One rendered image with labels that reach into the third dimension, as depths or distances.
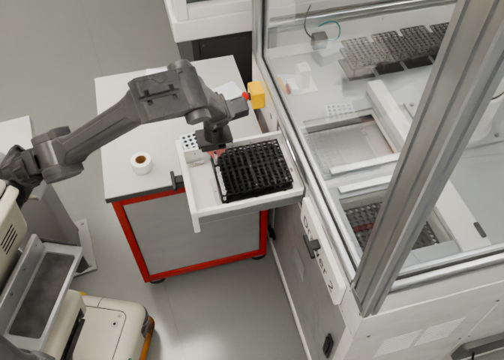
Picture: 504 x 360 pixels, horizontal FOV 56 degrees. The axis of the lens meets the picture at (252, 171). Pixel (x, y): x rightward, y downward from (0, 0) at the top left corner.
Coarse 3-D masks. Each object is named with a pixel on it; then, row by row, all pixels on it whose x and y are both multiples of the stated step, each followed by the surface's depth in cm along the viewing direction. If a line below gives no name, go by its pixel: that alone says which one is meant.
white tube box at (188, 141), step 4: (192, 132) 169; (180, 136) 167; (184, 136) 168; (188, 136) 169; (192, 136) 167; (184, 140) 167; (188, 140) 166; (192, 140) 166; (184, 144) 165; (188, 144) 165; (192, 144) 167; (196, 144) 165; (184, 148) 164
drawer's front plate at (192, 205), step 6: (180, 144) 148; (180, 150) 146; (180, 156) 145; (180, 162) 143; (186, 168) 142; (186, 174) 140; (186, 180) 139; (186, 186) 138; (186, 192) 139; (192, 192) 136; (192, 198) 135; (192, 204) 134; (192, 210) 133; (192, 216) 133; (198, 222) 136; (198, 228) 138
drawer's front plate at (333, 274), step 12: (312, 204) 134; (312, 216) 131; (312, 228) 132; (324, 240) 126; (324, 252) 125; (324, 264) 128; (336, 264) 122; (324, 276) 130; (336, 276) 120; (336, 288) 121; (336, 300) 124
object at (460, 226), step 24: (480, 120) 64; (480, 144) 68; (456, 168) 72; (480, 168) 74; (456, 192) 78; (480, 192) 80; (432, 216) 83; (456, 216) 85; (480, 216) 88; (432, 240) 91; (456, 240) 94; (480, 240) 97; (408, 264) 97; (432, 264) 101
